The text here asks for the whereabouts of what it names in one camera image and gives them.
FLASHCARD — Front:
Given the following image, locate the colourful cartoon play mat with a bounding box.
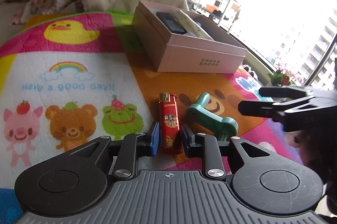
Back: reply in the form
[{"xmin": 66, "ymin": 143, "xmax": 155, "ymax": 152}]
[{"xmin": 1, "ymin": 13, "xmax": 300, "ymax": 223}]

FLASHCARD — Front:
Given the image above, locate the white cream tube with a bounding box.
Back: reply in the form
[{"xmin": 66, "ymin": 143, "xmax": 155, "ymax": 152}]
[{"xmin": 174, "ymin": 10, "xmax": 213, "ymax": 41}]

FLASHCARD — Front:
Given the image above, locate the teal plastic crank handle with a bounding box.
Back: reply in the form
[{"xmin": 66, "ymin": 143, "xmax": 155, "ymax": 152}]
[{"xmin": 186, "ymin": 92, "xmax": 239, "ymax": 141}]

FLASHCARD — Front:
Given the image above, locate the red lighter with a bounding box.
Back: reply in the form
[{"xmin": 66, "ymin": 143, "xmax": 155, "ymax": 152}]
[{"xmin": 159, "ymin": 92, "xmax": 182, "ymax": 155}]

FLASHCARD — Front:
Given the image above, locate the black wallet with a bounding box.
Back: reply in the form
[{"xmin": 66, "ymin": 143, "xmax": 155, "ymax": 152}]
[{"xmin": 156, "ymin": 12, "xmax": 187, "ymax": 35}]

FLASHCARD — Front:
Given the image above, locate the metal balcony shelf rack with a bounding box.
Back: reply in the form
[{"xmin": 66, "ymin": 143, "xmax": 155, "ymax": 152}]
[{"xmin": 187, "ymin": 0, "xmax": 241, "ymax": 32}]

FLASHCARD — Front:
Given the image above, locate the potted flower plant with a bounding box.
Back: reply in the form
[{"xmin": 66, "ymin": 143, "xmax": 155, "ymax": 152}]
[{"xmin": 267, "ymin": 62, "xmax": 303, "ymax": 87}]

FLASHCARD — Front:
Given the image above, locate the pink cardboard box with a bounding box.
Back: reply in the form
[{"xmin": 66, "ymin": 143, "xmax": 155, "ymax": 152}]
[{"xmin": 132, "ymin": 1, "xmax": 247, "ymax": 74}]

